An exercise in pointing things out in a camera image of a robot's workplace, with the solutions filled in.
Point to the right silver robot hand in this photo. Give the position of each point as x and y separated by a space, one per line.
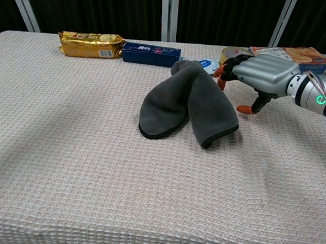
265 71

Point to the green cloth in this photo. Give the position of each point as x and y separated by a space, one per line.
202 108

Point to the yellow tape roll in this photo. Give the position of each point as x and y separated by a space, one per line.
231 52

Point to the orange biscuit box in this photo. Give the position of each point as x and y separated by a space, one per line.
305 57

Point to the white blue wipes packet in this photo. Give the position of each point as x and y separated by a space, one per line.
208 64

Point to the black curtain panel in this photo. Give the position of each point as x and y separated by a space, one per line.
98 7
1 7
321 23
227 18

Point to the dark blue carton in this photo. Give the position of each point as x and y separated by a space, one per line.
147 54

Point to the gold snack packet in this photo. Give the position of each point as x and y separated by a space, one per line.
87 46

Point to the beige waffle tablecloth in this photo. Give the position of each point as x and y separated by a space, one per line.
94 164

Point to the grey frame post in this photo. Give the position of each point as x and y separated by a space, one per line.
169 14
23 5
282 21

